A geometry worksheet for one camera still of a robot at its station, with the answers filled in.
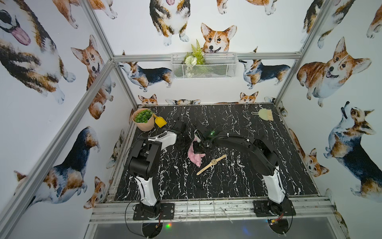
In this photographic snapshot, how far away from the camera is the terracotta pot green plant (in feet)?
3.18

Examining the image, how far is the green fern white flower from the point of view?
2.67 ft

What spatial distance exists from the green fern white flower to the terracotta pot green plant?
0.37 metres
